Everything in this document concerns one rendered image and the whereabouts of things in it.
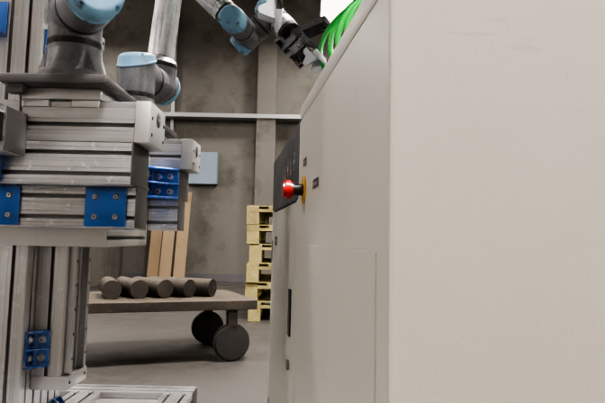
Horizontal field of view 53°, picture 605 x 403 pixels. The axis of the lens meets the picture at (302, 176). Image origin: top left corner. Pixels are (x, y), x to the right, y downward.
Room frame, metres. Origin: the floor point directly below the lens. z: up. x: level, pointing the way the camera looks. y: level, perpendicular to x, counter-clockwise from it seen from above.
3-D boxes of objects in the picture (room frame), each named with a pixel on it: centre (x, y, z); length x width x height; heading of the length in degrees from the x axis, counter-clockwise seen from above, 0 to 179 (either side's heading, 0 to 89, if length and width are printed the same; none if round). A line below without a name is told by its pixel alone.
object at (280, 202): (1.58, 0.03, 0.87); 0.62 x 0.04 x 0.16; 7
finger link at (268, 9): (1.43, 0.09, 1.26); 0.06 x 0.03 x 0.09; 97
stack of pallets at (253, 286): (5.82, 0.05, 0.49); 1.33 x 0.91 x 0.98; 1
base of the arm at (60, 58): (1.33, 0.52, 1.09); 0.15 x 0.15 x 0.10
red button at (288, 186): (1.12, 0.02, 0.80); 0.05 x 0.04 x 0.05; 7
